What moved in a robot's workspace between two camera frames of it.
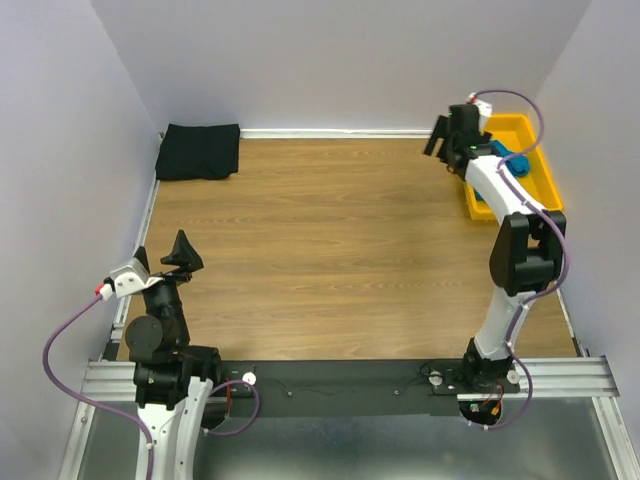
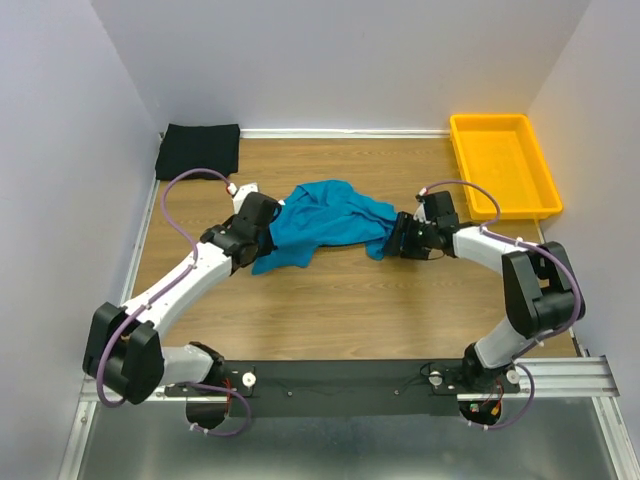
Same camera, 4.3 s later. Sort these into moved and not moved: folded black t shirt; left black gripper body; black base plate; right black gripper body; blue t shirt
Moved: right black gripper body; left black gripper body; blue t shirt
Not moved: black base plate; folded black t shirt
